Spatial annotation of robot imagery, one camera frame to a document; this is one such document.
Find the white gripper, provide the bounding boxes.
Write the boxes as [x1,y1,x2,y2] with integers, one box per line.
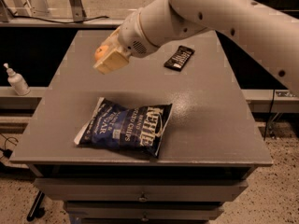
[93,8,160,76]

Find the orange fruit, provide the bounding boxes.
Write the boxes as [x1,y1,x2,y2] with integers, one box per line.
[94,45,108,61]

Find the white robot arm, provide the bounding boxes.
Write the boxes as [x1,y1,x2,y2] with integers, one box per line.
[93,0,299,94]

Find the blue Kettle chip bag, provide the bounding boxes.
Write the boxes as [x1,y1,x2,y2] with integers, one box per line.
[74,98,172,157]

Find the black snack bar wrapper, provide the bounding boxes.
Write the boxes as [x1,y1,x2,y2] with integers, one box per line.
[164,46,194,71]

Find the white pump bottle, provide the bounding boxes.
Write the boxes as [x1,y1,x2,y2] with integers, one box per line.
[4,63,30,96]

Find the grey drawer cabinet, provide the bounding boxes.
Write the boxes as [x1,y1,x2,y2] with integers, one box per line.
[11,31,272,224]

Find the top grey drawer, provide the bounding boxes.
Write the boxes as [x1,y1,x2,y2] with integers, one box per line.
[34,178,248,203]

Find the grey drawer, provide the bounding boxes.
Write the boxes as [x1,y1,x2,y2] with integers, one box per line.
[64,202,223,221]
[34,178,248,203]

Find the grey metal bracket leg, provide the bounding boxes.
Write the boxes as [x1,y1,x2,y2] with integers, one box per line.
[69,0,86,22]

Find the black cable on shelf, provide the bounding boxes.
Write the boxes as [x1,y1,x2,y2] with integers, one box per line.
[12,14,110,24]

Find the black cable on floor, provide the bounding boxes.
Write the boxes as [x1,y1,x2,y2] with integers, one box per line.
[0,133,20,161]

